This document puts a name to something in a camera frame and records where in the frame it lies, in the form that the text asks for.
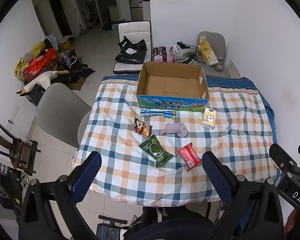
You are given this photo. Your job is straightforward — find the yellow tissue pack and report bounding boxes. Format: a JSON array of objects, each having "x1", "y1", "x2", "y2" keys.
[{"x1": 202, "y1": 107, "x2": 217, "y2": 130}]

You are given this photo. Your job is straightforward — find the purple socks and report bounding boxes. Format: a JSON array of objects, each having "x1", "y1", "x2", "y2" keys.
[{"x1": 160, "y1": 122, "x2": 188, "y2": 138}]

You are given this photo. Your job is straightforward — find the white cabinet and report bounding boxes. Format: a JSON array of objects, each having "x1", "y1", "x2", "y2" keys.
[{"x1": 129, "y1": 0, "x2": 151, "y2": 22}]

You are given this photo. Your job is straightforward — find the green snack packet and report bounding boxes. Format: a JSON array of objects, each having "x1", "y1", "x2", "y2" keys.
[{"x1": 139, "y1": 135, "x2": 174, "y2": 167}]

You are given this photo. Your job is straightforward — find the white padded chair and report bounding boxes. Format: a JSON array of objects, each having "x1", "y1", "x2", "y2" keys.
[{"x1": 113, "y1": 21, "x2": 152, "y2": 75}]

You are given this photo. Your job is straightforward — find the black plastic bag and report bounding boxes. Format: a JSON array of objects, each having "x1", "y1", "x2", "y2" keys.
[{"x1": 114, "y1": 35, "x2": 147, "y2": 65}]

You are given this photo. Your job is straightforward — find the pink suitcase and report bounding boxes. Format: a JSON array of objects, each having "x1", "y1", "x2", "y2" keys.
[{"x1": 152, "y1": 45, "x2": 175, "y2": 63}]

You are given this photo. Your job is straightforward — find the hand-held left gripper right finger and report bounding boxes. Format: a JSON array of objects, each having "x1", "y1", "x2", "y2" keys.
[{"x1": 202, "y1": 151, "x2": 285, "y2": 240}]

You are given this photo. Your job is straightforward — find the brown panda snack packet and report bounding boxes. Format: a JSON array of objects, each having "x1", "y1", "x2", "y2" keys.
[{"x1": 134, "y1": 117, "x2": 153, "y2": 138}]

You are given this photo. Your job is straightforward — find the small brown cardboard box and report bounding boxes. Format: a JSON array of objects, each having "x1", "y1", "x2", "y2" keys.
[{"x1": 70, "y1": 76, "x2": 85, "y2": 90}]

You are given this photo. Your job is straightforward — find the yellow cardboard box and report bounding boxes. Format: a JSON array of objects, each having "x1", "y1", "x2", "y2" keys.
[{"x1": 57, "y1": 36, "x2": 74, "y2": 53}]

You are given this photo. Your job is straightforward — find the long blue packet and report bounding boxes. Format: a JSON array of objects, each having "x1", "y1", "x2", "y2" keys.
[{"x1": 139, "y1": 108, "x2": 177, "y2": 119}]

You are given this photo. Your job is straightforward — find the checked blanket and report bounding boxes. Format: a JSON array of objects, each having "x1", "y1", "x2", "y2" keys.
[{"x1": 72, "y1": 76, "x2": 282, "y2": 207}]

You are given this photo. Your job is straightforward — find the white board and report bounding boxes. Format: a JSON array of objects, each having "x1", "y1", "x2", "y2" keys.
[{"x1": 226, "y1": 60, "x2": 240, "y2": 79}]

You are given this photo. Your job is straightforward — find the person's dark clothing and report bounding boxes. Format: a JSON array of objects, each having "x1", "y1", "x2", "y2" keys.
[{"x1": 122, "y1": 206, "x2": 215, "y2": 240}]

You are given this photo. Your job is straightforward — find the red snack packet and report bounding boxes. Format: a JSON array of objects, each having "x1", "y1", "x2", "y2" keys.
[{"x1": 175, "y1": 142, "x2": 202, "y2": 172}]

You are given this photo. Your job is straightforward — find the dark wooden folding chair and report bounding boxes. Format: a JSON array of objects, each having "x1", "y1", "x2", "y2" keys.
[{"x1": 0, "y1": 120, "x2": 42, "y2": 176}]

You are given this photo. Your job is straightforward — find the red plastic bag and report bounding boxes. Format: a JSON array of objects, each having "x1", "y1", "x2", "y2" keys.
[{"x1": 23, "y1": 49, "x2": 58, "y2": 82}]

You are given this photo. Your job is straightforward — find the yellow printed box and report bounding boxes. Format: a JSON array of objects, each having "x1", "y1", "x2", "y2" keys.
[{"x1": 197, "y1": 40, "x2": 218, "y2": 67}]

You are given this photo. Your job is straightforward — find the grey shell chair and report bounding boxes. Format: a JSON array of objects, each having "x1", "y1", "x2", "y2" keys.
[{"x1": 36, "y1": 83, "x2": 93, "y2": 149}]

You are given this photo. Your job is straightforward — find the light blue cloth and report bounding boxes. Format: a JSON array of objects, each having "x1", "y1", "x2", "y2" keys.
[{"x1": 46, "y1": 35, "x2": 58, "y2": 49}]

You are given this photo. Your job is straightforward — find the clear plastic bag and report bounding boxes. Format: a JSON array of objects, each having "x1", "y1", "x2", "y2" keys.
[{"x1": 61, "y1": 51, "x2": 78, "y2": 67}]

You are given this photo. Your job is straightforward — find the white goose plush toy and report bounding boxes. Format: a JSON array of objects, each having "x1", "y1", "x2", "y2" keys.
[{"x1": 20, "y1": 70, "x2": 70, "y2": 97}]

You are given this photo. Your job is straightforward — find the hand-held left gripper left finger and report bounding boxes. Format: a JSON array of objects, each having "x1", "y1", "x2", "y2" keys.
[{"x1": 16, "y1": 151, "x2": 102, "y2": 240}]

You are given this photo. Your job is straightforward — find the grey cushioned chair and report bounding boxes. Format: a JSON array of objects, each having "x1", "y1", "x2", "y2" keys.
[{"x1": 196, "y1": 31, "x2": 230, "y2": 78}]

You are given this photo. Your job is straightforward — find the yellow cloth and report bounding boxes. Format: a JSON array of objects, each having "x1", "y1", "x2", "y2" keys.
[{"x1": 14, "y1": 42, "x2": 46, "y2": 77}]

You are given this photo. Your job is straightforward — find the patterned tote bag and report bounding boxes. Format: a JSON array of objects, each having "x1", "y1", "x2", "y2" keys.
[{"x1": 169, "y1": 42, "x2": 200, "y2": 67}]

